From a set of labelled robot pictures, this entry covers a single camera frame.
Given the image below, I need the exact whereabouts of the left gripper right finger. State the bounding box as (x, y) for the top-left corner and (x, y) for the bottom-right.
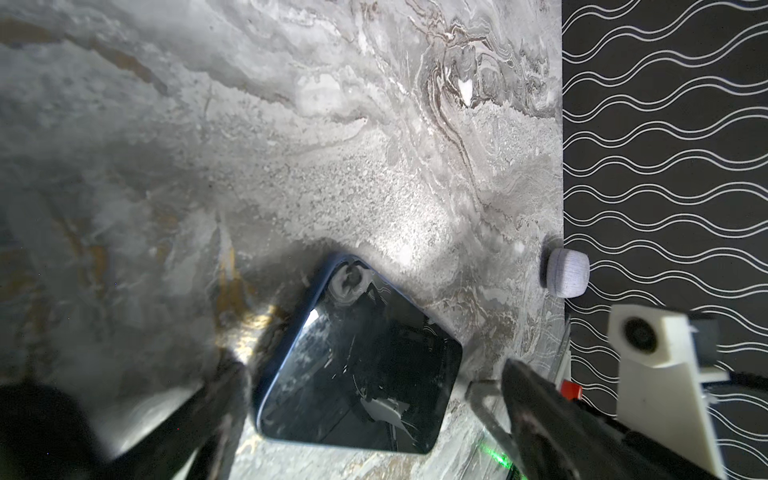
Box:
(500, 358), (715, 480)

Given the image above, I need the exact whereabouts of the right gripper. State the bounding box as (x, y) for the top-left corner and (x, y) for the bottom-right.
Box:
(465, 380), (716, 479)

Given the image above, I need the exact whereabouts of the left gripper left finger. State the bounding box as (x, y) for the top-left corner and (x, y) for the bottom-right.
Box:
(90, 354), (250, 479)

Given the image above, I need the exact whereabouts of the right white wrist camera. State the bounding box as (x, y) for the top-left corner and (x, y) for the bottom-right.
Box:
(607, 304), (730, 479)

